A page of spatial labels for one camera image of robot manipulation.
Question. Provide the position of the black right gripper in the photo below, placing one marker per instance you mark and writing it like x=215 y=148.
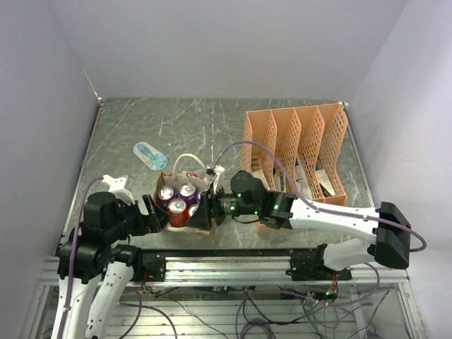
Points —
x=201 y=218

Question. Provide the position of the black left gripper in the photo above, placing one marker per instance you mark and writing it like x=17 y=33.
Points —
x=145 y=222

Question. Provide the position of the red soda can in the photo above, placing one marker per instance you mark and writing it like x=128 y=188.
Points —
x=178 y=211

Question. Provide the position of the brown canvas tote bag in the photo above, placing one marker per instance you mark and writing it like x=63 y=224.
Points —
x=175 y=178

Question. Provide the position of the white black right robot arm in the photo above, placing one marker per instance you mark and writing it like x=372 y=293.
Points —
x=380 y=235

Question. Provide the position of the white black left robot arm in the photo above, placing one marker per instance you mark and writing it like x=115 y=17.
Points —
x=96 y=264

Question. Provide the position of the silver top soda can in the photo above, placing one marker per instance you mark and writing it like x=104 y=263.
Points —
x=192 y=209

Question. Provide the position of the purple soda can left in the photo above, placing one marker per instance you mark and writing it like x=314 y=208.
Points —
x=164 y=195

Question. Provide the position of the purple soda can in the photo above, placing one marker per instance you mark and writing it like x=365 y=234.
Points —
x=164 y=195
x=201 y=193
x=188 y=193

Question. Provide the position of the purple soda can right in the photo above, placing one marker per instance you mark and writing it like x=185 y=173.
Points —
x=201 y=193

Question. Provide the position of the purple soda can centre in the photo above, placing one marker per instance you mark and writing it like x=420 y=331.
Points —
x=188 y=193

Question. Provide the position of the blue white blister pack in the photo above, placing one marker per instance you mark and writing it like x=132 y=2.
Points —
x=150 y=156

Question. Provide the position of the white staples box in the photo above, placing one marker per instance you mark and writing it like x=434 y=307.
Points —
x=260 y=175

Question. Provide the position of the white red box in organizer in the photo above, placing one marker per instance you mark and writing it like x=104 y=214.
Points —
x=302 y=180

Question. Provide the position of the peach plastic file organizer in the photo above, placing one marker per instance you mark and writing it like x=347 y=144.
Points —
x=314 y=134

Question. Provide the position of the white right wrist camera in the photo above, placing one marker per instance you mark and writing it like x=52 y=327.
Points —
x=216 y=176

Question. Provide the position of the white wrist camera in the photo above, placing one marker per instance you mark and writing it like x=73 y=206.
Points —
x=120 y=187
x=216 y=176

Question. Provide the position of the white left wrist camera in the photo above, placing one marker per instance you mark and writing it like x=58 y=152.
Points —
x=120 y=187

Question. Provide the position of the aluminium frame rail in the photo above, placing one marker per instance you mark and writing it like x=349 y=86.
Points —
x=240 y=271

